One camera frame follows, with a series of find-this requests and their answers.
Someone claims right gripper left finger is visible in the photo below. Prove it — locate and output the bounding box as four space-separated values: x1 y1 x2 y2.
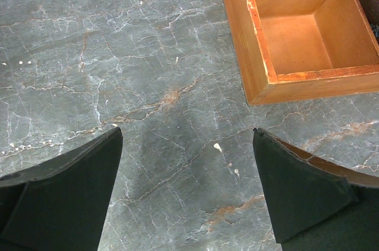
1 127 123 250

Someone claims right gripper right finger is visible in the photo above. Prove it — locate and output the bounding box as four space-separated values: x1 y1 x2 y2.
253 128 378 250

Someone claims orange wooden divided tray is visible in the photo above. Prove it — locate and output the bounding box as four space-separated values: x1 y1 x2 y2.
223 0 378 105

